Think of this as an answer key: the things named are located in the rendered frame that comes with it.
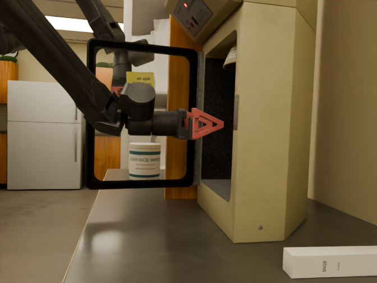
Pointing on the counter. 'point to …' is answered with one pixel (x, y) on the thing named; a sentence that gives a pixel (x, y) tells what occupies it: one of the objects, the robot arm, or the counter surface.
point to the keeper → (235, 112)
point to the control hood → (223, 7)
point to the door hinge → (198, 121)
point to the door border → (188, 111)
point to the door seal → (92, 126)
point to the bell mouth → (230, 62)
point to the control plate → (181, 13)
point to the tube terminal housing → (266, 118)
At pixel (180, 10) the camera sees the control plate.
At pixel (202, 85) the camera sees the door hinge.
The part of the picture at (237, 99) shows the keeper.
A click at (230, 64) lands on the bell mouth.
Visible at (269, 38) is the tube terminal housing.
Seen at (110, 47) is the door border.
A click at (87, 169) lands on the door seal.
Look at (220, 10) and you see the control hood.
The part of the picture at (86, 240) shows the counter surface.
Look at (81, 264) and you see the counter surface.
